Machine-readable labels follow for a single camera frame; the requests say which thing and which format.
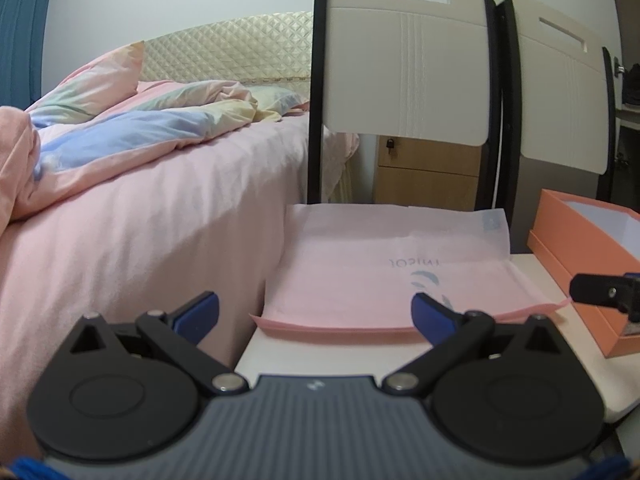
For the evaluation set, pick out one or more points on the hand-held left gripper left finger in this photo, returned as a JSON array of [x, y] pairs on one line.
[[202, 312]]

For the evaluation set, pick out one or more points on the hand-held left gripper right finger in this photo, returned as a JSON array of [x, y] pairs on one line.
[[430, 317]]

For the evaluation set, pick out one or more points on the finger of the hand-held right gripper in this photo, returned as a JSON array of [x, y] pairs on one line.
[[595, 290]]

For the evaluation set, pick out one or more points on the pink shopping bag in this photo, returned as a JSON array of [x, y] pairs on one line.
[[345, 270]]

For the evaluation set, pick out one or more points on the orange cardboard box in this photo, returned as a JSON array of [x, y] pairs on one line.
[[590, 255]]

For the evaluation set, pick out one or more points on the bed with pink sheet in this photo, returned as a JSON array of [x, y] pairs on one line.
[[165, 240]]

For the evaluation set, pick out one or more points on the wooden cabinet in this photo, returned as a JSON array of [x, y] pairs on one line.
[[425, 180]]

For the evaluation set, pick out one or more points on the small padlock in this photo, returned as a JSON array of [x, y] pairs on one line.
[[389, 145]]

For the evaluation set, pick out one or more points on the pastel rainbow quilt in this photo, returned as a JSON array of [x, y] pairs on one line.
[[150, 130]]

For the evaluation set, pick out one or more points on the dark shelf unit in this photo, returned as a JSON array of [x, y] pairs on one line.
[[631, 85]]

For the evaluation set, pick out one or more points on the pale blue pillow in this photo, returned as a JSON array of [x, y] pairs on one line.
[[280, 100]]

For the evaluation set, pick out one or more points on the pastel pink pillow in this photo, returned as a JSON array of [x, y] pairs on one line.
[[95, 85]]

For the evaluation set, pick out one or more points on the beige quilted headboard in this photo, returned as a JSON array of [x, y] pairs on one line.
[[225, 50]]

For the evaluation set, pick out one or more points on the blue curtain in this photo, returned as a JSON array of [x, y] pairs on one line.
[[22, 35]]

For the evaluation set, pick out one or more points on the white chair with black frame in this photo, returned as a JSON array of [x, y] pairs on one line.
[[560, 95], [400, 70]]

